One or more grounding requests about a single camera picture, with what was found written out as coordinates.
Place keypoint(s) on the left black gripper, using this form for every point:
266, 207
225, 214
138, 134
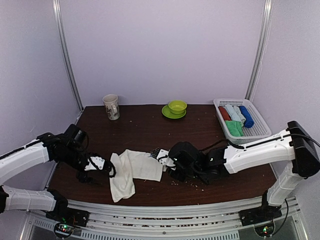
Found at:
83, 177

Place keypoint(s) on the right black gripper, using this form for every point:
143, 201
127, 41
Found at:
178, 177

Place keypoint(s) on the white cream towel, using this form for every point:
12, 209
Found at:
131, 165

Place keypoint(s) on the green microfiber towel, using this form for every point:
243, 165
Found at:
234, 128

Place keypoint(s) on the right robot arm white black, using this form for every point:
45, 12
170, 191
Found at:
293, 145

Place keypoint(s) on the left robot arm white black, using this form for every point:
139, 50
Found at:
65, 147

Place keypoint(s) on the green saucer plate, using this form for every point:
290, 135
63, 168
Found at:
166, 112

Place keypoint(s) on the green cup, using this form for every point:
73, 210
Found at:
177, 106

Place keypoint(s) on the rolled red towel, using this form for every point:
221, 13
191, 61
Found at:
224, 113

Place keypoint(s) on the rolled light blue towel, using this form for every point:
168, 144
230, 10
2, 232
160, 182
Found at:
235, 113

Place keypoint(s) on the rolled dark blue towel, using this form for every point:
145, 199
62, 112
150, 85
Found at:
249, 122

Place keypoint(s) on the patterned ceramic mug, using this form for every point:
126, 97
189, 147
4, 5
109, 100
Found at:
111, 104

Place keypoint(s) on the white plastic basket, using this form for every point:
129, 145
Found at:
260, 129

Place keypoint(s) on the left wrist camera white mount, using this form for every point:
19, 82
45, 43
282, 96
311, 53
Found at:
97, 163

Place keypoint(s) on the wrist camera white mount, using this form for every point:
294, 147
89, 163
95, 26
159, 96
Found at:
97, 163
162, 156

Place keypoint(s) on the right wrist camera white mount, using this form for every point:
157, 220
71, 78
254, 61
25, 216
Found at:
162, 156

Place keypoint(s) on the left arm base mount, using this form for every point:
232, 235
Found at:
73, 217

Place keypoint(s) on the aluminium front rail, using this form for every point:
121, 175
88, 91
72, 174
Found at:
217, 221

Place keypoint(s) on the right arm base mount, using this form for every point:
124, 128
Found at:
258, 215

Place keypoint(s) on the left aluminium frame post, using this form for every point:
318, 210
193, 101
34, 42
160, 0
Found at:
65, 53

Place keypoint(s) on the aluminium frame post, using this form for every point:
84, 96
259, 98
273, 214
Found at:
261, 47
65, 53

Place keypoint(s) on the right aluminium frame post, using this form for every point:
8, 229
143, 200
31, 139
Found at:
261, 47

